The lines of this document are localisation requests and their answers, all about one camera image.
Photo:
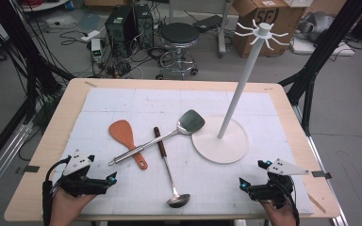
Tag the cardboard box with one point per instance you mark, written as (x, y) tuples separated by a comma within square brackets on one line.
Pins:
[(283, 15)]

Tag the large black computer tower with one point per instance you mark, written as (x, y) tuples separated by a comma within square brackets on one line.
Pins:
[(119, 28)]

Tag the white keyboard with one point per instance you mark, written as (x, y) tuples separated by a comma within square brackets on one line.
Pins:
[(297, 2)]

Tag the narrow black computer tower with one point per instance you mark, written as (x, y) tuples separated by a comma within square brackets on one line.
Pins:
[(144, 25)]

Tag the white utensil rack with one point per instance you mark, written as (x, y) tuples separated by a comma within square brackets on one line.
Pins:
[(220, 147)]

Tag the thin wooden stick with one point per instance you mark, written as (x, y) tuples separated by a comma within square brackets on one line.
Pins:
[(316, 203)]

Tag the aluminium rail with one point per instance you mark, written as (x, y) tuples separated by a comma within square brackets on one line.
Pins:
[(314, 150), (6, 153)]

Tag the person's left hand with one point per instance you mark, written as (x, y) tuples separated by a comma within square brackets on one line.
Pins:
[(66, 205)]

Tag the white device with green display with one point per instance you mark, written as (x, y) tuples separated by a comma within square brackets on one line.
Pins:
[(96, 47)]

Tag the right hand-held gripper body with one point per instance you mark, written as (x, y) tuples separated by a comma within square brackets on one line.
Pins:
[(273, 191)]

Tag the black flat case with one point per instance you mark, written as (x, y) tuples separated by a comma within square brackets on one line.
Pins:
[(207, 22)]

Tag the white round table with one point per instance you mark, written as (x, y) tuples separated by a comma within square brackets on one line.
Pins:
[(41, 4)]

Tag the grey desk leg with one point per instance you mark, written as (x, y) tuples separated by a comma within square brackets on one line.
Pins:
[(223, 31)]

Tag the steel turner spatula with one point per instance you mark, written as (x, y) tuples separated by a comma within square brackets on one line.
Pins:
[(191, 121)]

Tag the black tape strip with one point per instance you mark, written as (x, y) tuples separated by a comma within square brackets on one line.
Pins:
[(31, 169), (322, 174)]

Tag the white foam mat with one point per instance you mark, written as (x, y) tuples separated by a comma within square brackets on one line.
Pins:
[(169, 100)]

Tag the black round stool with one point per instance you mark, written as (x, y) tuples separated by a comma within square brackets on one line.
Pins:
[(179, 33)]

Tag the white power strip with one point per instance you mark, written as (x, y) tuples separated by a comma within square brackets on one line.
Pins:
[(90, 35)]

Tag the grey bag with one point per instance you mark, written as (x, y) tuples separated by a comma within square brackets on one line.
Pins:
[(314, 25)]

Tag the white flat board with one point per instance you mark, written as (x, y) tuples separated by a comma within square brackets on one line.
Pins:
[(320, 49)]

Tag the person's right hand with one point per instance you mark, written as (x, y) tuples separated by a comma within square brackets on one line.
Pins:
[(279, 216)]

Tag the wooden rice spatula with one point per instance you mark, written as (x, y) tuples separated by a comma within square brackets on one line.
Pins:
[(121, 132)]

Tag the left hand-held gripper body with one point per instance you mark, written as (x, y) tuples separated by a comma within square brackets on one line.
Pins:
[(77, 185)]

